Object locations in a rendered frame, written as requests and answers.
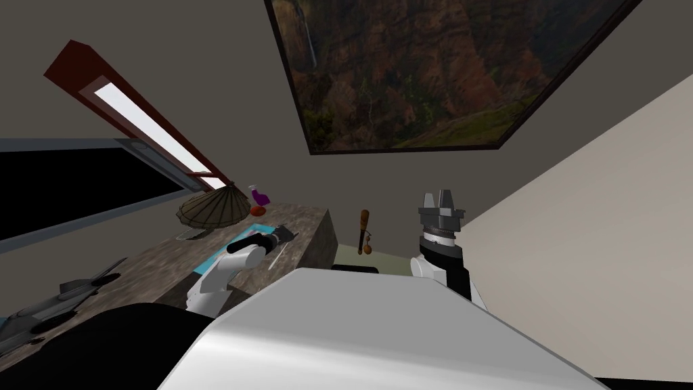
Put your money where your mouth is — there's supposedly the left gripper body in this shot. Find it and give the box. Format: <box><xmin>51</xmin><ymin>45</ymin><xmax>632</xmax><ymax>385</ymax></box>
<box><xmin>270</xmin><ymin>224</ymin><xmax>300</xmax><ymax>246</ymax></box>

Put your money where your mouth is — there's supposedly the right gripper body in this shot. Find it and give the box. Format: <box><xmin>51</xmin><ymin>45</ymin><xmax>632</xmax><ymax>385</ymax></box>
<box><xmin>417</xmin><ymin>207</ymin><xmax>466</xmax><ymax>248</ymax></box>

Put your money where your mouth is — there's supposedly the thin white stick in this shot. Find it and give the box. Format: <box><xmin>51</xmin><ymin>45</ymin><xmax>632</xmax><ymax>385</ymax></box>
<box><xmin>267</xmin><ymin>241</ymin><xmax>290</xmax><ymax>271</ymax></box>

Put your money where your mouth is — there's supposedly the light blue flat book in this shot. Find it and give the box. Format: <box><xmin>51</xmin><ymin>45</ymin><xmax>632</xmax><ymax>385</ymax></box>
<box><xmin>192</xmin><ymin>222</ymin><xmax>284</xmax><ymax>277</ymax></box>

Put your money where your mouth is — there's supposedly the purple spray bottle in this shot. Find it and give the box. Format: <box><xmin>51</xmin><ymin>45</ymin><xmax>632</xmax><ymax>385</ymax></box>
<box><xmin>248</xmin><ymin>184</ymin><xmax>271</xmax><ymax>208</ymax></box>

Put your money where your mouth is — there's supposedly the brown wooden baseball bat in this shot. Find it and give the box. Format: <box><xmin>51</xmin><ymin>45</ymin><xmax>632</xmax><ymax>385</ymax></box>
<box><xmin>357</xmin><ymin>209</ymin><xmax>374</xmax><ymax>256</ymax></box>

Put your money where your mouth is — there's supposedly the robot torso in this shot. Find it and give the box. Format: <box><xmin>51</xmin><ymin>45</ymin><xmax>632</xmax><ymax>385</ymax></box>
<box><xmin>156</xmin><ymin>264</ymin><xmax>598</xmax><ymax>390</ymax></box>

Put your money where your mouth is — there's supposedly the framed canyon landscape picture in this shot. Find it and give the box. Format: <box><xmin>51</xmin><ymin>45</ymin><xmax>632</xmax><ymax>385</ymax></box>
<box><xmin>263</xmin><ymin>0</ymin><xmax>644</xmax><ymax>157</ymax></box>

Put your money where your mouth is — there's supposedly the brown stone-top table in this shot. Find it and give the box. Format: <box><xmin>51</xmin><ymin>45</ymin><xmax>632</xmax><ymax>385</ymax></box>
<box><xmin>0</xmin><ymin>202</ymin><xmax>340</xmax><ymax>376</ymax></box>

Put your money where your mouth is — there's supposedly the red-framed window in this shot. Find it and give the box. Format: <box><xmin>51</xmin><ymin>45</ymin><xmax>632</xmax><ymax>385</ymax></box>
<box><xmin>43</xmin><ymin>39</ymin><xmax>235</xmax><ymax>193</ymax></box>

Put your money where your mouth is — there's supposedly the black flat television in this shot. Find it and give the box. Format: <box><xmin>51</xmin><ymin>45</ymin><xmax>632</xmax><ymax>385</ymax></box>
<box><xmin>0</xmin><ymin>137</ymin><xmax>211</xmax><ymax>255</ymax></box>

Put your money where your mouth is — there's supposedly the grey model jet plane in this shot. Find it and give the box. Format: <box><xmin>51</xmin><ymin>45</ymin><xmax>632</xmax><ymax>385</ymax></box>
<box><xmin>0</xmin><ymin>257</ymin><xmax>129</xmax><ymax>355</ymax></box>

